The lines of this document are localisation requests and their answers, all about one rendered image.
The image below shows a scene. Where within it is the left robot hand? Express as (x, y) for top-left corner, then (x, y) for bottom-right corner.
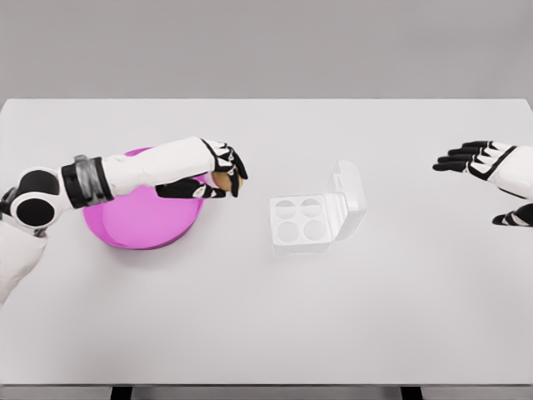
(154, 136), (250, 200)

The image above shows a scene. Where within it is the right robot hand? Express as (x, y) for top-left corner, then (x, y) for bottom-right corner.
(431, 140), (533, 228)

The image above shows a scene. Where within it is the clear plastic egg box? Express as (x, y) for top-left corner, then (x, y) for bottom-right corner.
(268, 159), (368, 260)

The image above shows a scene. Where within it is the pink round bowl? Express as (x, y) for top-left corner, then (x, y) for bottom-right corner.
(82, 147), (209, 251)

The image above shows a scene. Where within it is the brown egg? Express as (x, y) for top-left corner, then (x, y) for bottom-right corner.
(212, 168), (238, 193)

